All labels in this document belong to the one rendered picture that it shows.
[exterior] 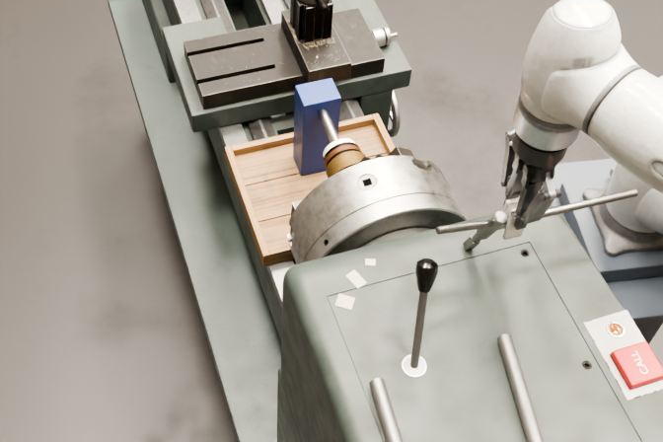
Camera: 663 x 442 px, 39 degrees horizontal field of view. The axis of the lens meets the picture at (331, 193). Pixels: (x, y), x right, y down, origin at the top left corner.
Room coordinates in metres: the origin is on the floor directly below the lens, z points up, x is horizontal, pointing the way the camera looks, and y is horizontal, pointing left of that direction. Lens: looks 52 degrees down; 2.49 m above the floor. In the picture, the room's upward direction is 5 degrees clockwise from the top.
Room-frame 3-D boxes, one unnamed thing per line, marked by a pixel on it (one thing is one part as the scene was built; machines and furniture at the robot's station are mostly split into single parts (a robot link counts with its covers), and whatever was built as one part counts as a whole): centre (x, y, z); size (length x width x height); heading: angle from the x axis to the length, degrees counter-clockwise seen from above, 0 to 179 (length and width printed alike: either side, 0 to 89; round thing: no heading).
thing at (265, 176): (1.26, 0.02, 0.89); 0.36 x 0.30 x 0.04; 113
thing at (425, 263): (0.73, -0.14, 1.38); 0.04 x 0.03 x 0.05; 23
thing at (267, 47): (1.58, 0.14, 0.95); 0.43 x 0.18 x 0.04; 113
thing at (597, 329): (0.70, -0.46, 1.23); 0.13 x 0.08 x 0.06; 23
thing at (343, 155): (1.15, -0.03, 1.08); 0.09 x 0.09 x 0.09; 23
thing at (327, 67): (1.58, 0.07, 1.00); 0.20 x 0.10 x 0.05; 23
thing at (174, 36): (1.64, 0.14, 0.90); 0.53 x 0.30 x 0.06; 113
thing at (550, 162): (0.87, -0.28, 1.50); 0.08 x 0.07 x 0.09; 23
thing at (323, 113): (1.25, 0.01, 1.08); 0.13 x 0.07 x 0.07; 23
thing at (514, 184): (0.88, -0.27, 1.44); 0.04 x 0.01 x 0.11; 113
